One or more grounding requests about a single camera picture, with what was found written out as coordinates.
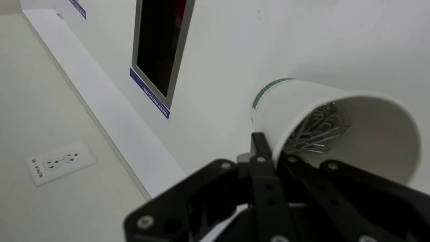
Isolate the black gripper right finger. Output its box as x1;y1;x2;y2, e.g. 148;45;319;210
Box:
277;152;430;242

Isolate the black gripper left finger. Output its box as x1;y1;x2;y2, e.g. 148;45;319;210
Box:
122;132;297;242

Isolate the white paper cup green band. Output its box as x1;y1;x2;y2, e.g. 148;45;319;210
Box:
249;77;422;186

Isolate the metal framed counter opening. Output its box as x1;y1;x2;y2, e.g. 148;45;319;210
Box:
130;0;198;112

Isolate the metal paper clips pile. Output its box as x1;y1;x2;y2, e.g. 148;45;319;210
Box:
284;101;353;156

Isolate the blue label strip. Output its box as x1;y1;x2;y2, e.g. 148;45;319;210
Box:
69;0;87;21
129;68;172;121

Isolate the white wall power outlet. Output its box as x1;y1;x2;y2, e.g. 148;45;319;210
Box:
26;140;98;189

